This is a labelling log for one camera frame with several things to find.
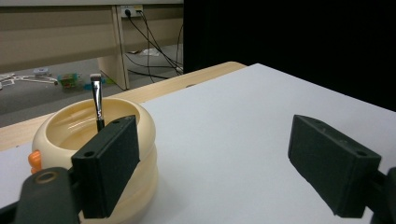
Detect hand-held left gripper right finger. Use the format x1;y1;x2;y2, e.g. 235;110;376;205
287;114;383;219

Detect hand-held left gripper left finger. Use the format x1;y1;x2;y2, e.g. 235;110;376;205
71;114;140;219

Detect cream ribbed cup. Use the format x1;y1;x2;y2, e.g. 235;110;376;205
27;96;160;224

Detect thin black makeup brush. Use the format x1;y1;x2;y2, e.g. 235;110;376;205
90;73;106;133

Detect colourful plastic packet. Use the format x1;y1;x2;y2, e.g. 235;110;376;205
57;72;115;91

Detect white table sheet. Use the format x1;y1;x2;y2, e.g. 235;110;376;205
0;63;396;224

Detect grey round object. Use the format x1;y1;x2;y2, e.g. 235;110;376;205
33;67;51;77

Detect white paper scrap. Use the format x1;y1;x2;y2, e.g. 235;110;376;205
139;48;162;58

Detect light wooden shelf unit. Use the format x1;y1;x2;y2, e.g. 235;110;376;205
0;4;185;91

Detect white power strip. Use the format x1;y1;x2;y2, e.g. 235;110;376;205
120;5;145;19

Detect white cord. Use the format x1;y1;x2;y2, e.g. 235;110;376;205
0;73;59;91

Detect hanging black cables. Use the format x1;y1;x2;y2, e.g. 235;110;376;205
125;10;185;80

